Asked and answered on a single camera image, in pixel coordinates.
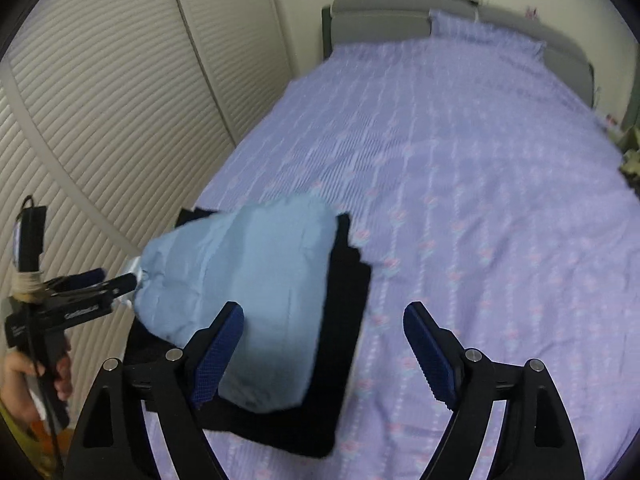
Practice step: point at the light blue padded pants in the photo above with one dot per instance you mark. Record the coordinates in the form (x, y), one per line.
(250, 285)

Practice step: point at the white louvered wardrobe doors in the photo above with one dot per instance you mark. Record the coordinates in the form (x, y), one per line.
(100, 110)

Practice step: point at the grey padded headboard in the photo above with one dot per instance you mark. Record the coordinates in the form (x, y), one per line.
(380, 22)

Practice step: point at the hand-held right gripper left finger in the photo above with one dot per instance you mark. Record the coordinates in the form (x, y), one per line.
(217, 355)

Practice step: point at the person's left hand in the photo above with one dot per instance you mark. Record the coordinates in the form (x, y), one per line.
(17, 385)

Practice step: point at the stack of dark folded clothes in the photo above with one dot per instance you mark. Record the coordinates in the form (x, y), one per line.
(345, 310)

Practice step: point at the bed with purple sheet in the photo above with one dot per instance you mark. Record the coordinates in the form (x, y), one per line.
(475, 210)

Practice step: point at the purple flowered pillow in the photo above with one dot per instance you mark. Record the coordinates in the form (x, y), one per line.
(480, 32)

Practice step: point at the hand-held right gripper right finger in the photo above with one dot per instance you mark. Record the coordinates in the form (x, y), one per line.
(430, 355)

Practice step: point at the small purple toy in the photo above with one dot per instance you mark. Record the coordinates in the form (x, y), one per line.
(531, 11)

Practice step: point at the olive green garment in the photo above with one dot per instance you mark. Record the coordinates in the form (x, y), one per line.
(631, 152)

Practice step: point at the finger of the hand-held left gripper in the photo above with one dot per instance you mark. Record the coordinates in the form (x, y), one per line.
(117, 287)
(82, 280)

